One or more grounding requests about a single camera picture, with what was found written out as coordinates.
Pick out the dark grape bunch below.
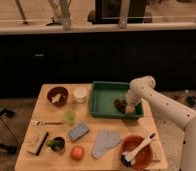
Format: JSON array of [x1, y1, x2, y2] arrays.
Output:
[[114, 99, 127, 113]]

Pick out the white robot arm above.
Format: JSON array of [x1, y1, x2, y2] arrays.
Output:
[[126, 76, 196, 171]]

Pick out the white paper cup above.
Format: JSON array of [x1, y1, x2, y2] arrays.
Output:
[[73, 87, 88, 103]]

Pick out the green translucent cup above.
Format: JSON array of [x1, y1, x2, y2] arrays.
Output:
[[64, 110, 75, 125]]

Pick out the green plastic tray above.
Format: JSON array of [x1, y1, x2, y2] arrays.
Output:
[[89, 81, 144, 120]]

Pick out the grey folded cloth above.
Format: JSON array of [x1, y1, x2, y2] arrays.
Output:
[[91, 130, 121, 159]]

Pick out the white black brush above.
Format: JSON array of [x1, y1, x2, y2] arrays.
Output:
[[120, 133, 155, 167]]

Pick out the blue sponge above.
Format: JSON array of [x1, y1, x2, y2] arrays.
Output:
[[68, 122, 89, 142]]

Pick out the orange bowl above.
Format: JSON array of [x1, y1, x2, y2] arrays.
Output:
[[120, 135, 153, 171]]

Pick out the orange fruit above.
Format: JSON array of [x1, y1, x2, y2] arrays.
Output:
[[70, 146, 84, 161]]

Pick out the dark red bowl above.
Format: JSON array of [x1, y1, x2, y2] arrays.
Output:
[[47, 87, 69, 107]]

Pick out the white item in bowl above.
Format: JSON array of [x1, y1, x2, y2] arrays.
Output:
[[51, 94, 61, 103]]

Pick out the green vegetable piece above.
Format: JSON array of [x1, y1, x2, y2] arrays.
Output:
[[46, 140, 62, 150]]

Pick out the metal fork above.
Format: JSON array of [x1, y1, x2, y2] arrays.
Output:
[[31, 120, 63, 126]]

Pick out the white black eraser block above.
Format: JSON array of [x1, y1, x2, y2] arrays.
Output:
[[27, 131, 49, 155]]

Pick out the black chair base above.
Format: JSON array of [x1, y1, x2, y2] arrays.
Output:
[[0, 108, 19, 155]]

